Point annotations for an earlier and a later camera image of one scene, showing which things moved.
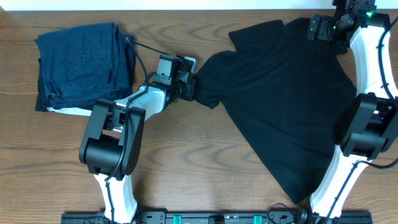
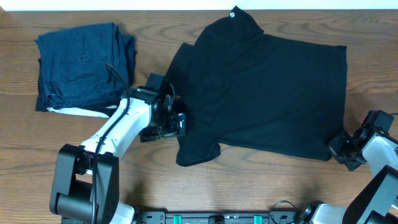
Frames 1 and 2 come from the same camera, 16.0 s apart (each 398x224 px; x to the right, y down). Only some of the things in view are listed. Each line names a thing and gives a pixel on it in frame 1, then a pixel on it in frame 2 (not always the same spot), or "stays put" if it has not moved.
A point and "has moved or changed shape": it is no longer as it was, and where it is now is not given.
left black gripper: (189, 89) to (179, 123)
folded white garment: (72, 111) stays put
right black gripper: (319, 28) to (339, 149)
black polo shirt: (285, 92) has moved or changed shape
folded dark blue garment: (81, 65) stays put
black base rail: (219, 218) stays put
